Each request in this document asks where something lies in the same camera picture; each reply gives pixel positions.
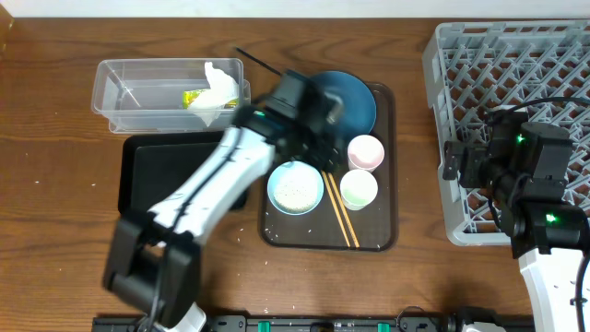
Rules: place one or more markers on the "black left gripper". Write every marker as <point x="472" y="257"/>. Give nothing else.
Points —
<point x="333" y="152"/>

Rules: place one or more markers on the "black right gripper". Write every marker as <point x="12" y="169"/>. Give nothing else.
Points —
<point x="474" y="154"/>

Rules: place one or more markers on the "pink cup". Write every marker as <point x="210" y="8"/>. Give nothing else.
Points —
<point x="365" y="152"/>

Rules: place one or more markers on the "white napkin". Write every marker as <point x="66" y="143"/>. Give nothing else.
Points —
<point x="216" y="79"/>

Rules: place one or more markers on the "light green cup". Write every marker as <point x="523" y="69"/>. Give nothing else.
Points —
<point x="358" y="188"/>

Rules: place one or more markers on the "yellow green snack wrapper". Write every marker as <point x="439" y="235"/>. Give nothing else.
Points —
<point x="200" y="99"/>

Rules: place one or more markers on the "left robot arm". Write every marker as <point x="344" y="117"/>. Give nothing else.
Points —
<point x="154" y="263"/>

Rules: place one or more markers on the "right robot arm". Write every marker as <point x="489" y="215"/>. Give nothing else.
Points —
<point x="522" y="168"/>

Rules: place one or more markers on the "grey dishwasher rack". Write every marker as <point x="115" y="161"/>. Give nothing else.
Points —
<point x="473" y="67"/>

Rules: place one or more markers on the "dark blue plate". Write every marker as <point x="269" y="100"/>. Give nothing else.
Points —
<point x="359" y="105"/>

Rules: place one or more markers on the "wooden chopstick left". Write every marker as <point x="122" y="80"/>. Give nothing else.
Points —
<point x="332" y="197"/>

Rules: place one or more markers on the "wooden chopstick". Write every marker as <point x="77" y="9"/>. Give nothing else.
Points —
<point x="332" y="197"/>
<point x="354" y="241"/>

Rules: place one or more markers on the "light blue rice bowl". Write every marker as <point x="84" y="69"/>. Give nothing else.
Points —
<point x="295" y="188"/>

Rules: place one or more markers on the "wooden chopstick right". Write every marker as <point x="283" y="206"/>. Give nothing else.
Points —
<point x="354" y="241"/>

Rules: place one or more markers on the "brown serving tray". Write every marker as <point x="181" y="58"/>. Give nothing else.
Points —
<point x="376" y="225"/>

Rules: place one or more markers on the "black tray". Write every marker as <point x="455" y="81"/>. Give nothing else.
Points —
<point x="154" y="166"/>

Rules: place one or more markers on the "clear plastic bin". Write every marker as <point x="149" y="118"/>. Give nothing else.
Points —
<point x="143" y="96"/>

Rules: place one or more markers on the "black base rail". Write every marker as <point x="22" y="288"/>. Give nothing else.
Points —
<point x="238" y="323"/>

